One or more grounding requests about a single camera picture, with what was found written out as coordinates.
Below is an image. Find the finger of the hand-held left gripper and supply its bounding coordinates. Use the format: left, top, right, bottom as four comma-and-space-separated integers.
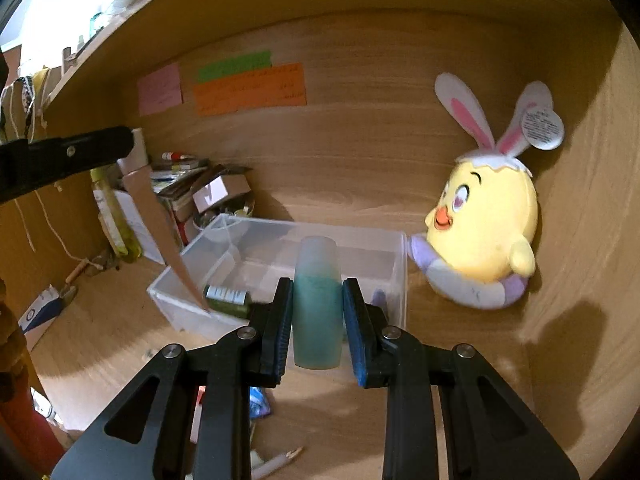
0, 125, 136, 204

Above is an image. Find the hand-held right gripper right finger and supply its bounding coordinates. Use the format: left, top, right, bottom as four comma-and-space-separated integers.
341, 278, 581, 480

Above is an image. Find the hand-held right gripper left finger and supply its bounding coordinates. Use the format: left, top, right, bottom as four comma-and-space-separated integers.
50, 276, 295, 480

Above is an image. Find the teal plastic bottle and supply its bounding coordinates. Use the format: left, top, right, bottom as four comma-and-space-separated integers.
292, 235, 344, 371

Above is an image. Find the clear plastic storage box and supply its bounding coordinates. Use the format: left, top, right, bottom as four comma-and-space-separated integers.
146, 213, 408, 346

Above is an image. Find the small green labelled bottle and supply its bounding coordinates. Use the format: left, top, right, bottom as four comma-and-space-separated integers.
202, 284, 251, 319

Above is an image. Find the colourful small packet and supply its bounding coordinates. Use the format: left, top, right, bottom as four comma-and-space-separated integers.
249, 386, 275, 418

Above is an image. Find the yellow-green bottle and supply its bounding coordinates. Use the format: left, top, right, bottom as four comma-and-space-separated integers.
90, 167, 143, 263

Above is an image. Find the white brown cardboard box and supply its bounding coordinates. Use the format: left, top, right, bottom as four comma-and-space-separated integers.
112, 129, 213, 313

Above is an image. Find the white blue paper packet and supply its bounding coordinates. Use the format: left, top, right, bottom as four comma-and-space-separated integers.
150, 162, 208, 183

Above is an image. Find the pink sticky note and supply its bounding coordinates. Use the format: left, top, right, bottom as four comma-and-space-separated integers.
137, 62, 183, 117

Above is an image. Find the red white carton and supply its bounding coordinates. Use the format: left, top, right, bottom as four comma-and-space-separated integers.
167, 195, 201, 246

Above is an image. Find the white pen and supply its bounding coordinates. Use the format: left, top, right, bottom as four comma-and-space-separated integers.
250, 447, 305, 480

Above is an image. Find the small white cardboard box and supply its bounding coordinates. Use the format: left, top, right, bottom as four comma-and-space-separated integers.
192, 167, 252, 214

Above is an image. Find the blue white box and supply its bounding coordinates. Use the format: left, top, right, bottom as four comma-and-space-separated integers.
19, 285, 66, 351

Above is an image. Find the yellow chick plush toy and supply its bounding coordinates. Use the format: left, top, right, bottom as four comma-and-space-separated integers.
409, 72, 566, 310

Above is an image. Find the green sticky note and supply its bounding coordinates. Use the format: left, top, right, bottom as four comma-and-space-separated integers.
196, 50, 273, 83

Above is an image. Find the orange sticky note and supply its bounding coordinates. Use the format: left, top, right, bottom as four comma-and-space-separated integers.
192, 63, 307, 117

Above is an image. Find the hanging beige rope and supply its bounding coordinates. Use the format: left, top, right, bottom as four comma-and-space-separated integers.
0, 67, 57, 146

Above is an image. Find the white cord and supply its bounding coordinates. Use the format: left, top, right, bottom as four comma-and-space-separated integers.
12, 185, 90, 267

